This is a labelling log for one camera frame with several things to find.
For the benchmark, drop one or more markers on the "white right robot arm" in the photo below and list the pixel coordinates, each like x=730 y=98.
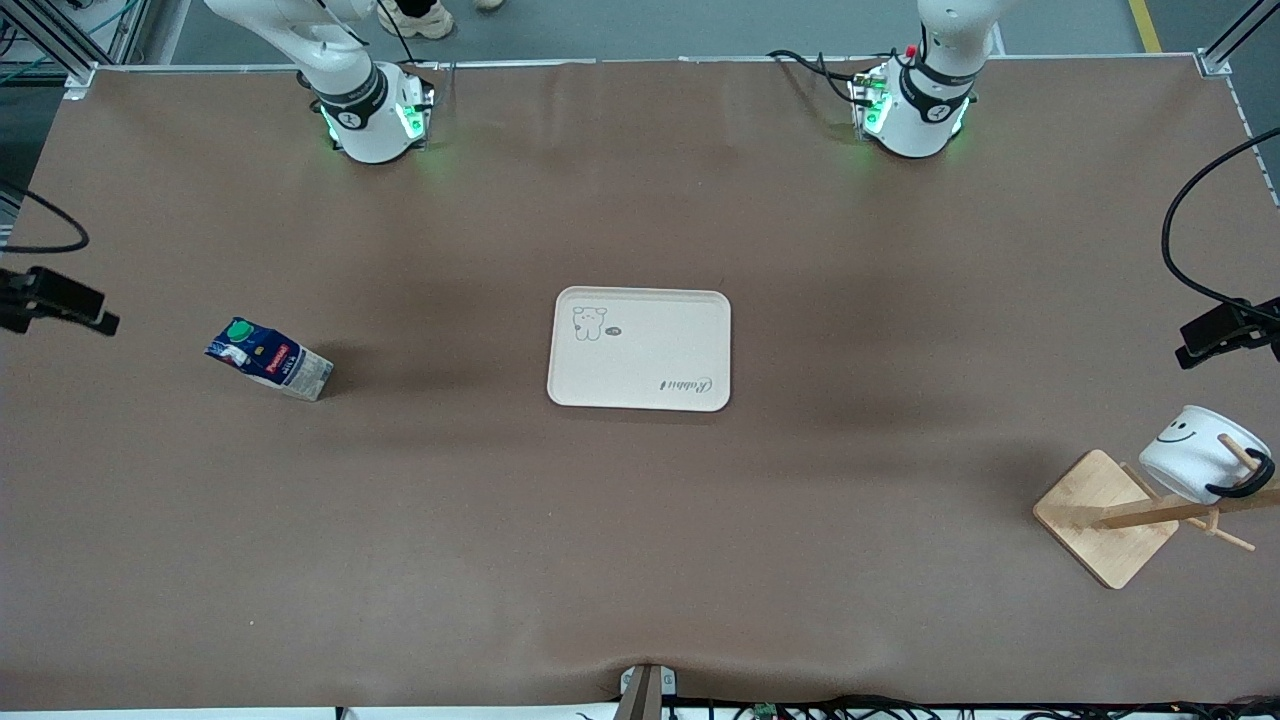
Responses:
x=352 y=110

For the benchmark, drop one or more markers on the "metal table clamp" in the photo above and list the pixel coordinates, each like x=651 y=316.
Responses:
x=645 y=690

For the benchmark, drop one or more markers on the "aluminium frame post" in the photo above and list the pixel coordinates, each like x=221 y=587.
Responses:
x=45 y=45

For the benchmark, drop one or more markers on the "beige shoe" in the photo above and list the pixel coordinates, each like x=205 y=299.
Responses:
x=420 y=20

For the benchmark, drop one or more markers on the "metal table corner bracket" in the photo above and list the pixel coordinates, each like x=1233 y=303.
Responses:
x=82 y=78
x=1215 y=63

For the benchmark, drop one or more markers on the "blue milk carton green cap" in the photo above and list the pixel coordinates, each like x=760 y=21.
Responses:
x=270 y=360

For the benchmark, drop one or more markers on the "cream plastic tray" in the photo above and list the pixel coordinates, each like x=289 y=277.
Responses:
x=640 y=350

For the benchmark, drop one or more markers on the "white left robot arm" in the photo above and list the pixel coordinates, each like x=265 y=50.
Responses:
x=925 y=105

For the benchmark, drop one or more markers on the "wooden cup rack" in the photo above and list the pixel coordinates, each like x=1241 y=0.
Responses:
x=1100 y=515

